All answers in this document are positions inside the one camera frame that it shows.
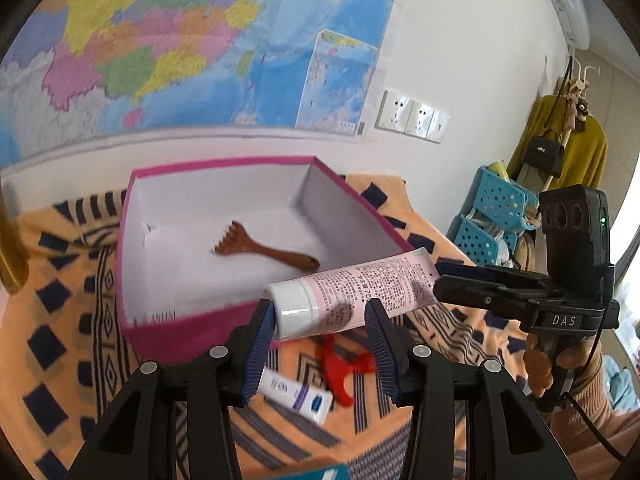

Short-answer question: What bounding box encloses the large pink cream tube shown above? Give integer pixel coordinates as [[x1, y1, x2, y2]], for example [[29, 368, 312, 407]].
[[262, 248, 439, 341]]

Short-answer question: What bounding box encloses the red plastic hammer toy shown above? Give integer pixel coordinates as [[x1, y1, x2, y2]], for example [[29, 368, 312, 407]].
[[319, 334, 376, 408]]

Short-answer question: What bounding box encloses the brown wooden back scratcher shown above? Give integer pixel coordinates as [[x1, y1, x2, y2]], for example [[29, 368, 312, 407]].
[[213, 220, 320, 273]]

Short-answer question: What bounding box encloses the teal white medicine box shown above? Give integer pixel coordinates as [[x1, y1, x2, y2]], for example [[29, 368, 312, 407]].
[[286, 464, 350, 480]]

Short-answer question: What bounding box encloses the orange sleeve right forearm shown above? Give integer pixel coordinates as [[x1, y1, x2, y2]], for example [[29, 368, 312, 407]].
[[548, 354, 639, 479]]

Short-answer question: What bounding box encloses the person's right hand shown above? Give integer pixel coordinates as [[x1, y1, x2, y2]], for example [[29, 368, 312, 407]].
[[524, 334, 601, 398]]

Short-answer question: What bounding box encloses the blue plastic basket rack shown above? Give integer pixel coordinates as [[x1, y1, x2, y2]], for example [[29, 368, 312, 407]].
[[447, 166, 538, 266]]

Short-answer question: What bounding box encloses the orange patterned blanket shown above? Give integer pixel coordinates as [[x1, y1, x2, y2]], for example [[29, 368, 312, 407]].
[[1, 174, 526, 479]]

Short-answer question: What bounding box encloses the black handbag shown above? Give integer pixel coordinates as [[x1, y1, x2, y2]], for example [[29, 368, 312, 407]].
[[523, 130, 565, 178]]

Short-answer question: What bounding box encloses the white blue cream tube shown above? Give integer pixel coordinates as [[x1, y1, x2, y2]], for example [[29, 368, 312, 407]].
[[258, 367, 333, 426]]

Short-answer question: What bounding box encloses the yellow hanging coat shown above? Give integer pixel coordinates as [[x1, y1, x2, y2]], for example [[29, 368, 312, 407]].
[[506, 96, 608, 191]]

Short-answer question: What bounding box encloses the pink open cardboard box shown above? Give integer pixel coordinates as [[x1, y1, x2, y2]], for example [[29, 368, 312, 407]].
[[116, 157, 408, 365]]

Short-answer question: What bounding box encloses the gold travel tumbler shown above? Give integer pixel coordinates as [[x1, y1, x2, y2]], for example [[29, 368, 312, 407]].
[[0, 198, 29, 296]]

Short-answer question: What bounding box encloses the black tracking camera right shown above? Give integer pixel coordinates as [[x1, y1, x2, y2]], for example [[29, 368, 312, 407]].
[[539, 184, 615, 302]]

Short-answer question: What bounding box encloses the white wall socket panel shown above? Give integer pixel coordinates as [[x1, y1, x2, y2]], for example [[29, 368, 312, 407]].
[[375, 90, 450, 143]]

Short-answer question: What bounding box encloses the wall map poster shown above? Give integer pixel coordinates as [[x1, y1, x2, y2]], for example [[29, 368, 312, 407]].
[[1, 0, 396, 166]]

